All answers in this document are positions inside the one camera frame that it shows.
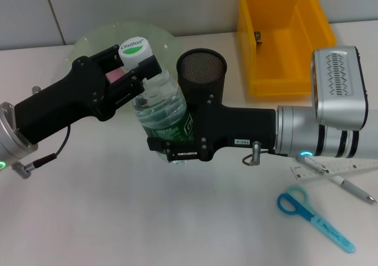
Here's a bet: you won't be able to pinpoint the black mesh pen cup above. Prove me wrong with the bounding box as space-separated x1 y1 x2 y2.
176 48 227 116

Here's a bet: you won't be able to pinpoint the blue scissors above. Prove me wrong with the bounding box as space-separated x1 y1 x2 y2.
276 184 356 254

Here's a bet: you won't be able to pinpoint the clear plastic ruler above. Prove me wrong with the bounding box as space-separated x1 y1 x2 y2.
290 156 378 181

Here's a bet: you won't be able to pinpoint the pale green glass fruit plate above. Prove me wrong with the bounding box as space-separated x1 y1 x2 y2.
66 20 180 113

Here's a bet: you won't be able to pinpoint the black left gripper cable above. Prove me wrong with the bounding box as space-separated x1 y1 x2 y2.
11 124 71 180

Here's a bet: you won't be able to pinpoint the pink peach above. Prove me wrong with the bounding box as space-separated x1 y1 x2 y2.
105 67 126 83

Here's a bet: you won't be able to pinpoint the clear water bottle green label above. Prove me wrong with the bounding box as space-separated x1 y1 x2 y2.
118 37 195 165

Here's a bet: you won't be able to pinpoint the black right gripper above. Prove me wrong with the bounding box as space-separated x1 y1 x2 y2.
146 93 278 163

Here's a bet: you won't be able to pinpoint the yellow plastic bin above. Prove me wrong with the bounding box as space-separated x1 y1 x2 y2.
237 0 337 97

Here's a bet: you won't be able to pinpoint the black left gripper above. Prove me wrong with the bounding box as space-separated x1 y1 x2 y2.
13 44 163 145

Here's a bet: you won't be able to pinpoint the grey white ballpoint pen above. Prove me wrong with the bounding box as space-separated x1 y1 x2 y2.
296 155 377 204

